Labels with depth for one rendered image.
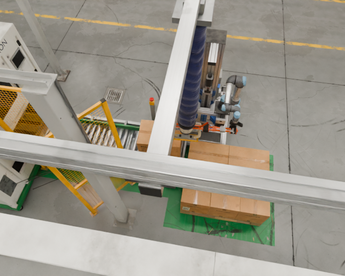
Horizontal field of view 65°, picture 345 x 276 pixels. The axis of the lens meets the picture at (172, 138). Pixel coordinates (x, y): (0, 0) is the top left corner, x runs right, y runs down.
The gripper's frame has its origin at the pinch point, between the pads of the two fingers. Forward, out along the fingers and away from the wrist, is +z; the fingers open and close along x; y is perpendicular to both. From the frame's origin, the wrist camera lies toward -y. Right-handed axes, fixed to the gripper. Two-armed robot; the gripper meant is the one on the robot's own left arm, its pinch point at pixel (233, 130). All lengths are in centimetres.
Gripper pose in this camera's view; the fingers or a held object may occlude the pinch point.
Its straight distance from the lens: 352.8
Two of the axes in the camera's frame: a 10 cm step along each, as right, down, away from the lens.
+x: -1.3, 8.5, -5.1
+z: 0.1, 5.1, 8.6
